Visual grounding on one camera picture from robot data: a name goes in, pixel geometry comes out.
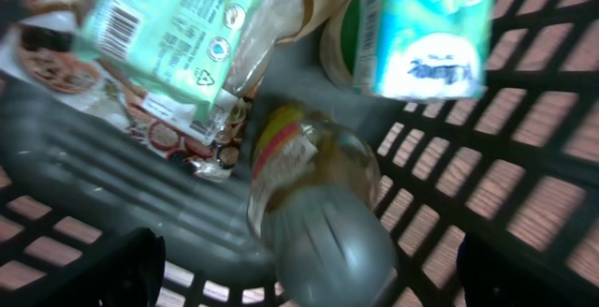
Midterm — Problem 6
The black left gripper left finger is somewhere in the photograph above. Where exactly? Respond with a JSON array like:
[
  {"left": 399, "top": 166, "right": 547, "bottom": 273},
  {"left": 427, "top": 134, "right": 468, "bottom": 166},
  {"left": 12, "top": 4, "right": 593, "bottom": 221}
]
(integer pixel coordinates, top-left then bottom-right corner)
[{"left": 27, "top": 228, "right": 166, "bottom": 307}]

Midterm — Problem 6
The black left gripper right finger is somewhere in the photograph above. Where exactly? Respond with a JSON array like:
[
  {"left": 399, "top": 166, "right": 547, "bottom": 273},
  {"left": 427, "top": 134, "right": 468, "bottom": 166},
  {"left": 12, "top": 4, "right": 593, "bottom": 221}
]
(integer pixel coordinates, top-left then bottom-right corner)
[{"left": 457, "top": 234, "right": 598, "bottom": 307}]

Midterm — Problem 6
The yellow drink bottle grey cap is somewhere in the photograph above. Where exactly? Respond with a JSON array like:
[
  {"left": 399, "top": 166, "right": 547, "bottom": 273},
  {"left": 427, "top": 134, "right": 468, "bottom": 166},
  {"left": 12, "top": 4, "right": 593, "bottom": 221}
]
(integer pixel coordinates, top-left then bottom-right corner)
[{"left": 247, "top": 104, "right": 398, "bottom": 306}]

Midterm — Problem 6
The teal white tissue pack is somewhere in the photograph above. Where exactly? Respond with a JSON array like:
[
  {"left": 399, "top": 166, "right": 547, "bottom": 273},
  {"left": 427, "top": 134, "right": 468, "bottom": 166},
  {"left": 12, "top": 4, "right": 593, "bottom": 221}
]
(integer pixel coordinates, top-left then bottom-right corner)
[{"left": 353, "top": 0, "right": 495, "bottom": 101}]

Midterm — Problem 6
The green white can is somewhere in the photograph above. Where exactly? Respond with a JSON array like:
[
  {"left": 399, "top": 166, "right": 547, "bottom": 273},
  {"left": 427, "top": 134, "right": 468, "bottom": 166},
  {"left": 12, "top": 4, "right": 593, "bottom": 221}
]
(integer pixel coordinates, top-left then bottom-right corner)
[{"left": 319, "top": 0, "right": 360, "bottom": 95}]

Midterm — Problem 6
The dark grey plastic basket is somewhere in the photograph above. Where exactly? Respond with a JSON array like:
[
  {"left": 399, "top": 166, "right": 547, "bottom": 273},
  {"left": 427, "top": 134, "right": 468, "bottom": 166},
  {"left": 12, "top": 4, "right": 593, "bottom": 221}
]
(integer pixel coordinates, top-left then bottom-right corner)
[{"left": 1, "top": 0, "right": 598, "bottom": 306}]

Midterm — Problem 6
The brown white snack bag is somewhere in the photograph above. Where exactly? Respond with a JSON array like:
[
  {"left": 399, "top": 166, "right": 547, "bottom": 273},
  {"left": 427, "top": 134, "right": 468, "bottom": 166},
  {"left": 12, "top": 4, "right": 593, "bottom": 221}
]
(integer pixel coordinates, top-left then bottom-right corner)
[{"left": 1, "top": 0, "right": 346, "bottom": 182}]

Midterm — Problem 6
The mint green tissue pack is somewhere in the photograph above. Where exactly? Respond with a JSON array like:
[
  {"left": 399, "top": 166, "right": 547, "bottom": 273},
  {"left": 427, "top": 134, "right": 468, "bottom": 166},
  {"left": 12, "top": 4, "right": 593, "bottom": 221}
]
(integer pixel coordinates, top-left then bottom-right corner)
[{"left": 72, "top": 0, "right": 263, "bottom": 122}]

